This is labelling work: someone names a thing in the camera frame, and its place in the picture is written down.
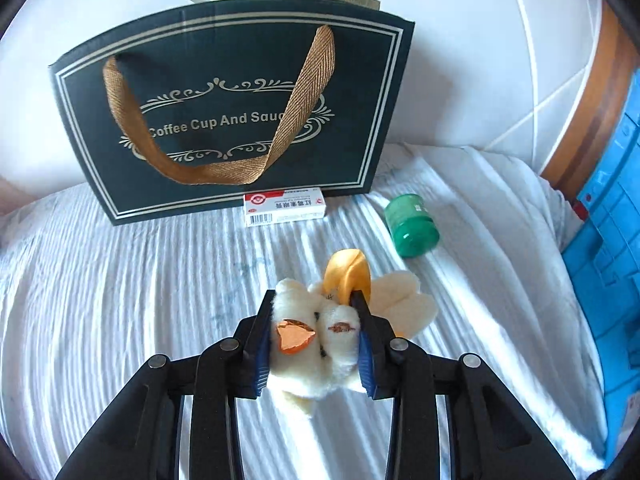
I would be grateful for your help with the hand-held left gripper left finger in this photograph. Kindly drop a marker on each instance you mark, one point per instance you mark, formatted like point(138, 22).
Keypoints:
point(257, 375)

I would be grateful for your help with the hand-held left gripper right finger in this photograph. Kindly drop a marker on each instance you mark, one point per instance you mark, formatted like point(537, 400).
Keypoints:
point(367, 365)

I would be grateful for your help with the white plush duck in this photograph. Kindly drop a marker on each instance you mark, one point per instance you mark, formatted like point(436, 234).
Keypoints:
point(312, 380)

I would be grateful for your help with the blue plastic crate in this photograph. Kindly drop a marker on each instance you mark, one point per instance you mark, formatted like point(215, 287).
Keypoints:
point(610, 285)

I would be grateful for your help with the green plastic jar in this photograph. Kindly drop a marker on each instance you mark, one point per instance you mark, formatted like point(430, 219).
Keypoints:
point(410, 225)

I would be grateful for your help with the light blue bed sheet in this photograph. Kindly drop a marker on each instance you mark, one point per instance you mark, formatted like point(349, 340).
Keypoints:
point(125, 285)

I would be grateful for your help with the red and white medicine box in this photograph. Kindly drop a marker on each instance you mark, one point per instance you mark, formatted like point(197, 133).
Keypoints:
point(280, 207)

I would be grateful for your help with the dark green gift bag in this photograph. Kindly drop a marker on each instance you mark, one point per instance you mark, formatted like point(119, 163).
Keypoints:
point(225, 60)

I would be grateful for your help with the wooden headboard frame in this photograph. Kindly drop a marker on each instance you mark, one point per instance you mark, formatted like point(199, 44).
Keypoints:
point(600, 110)

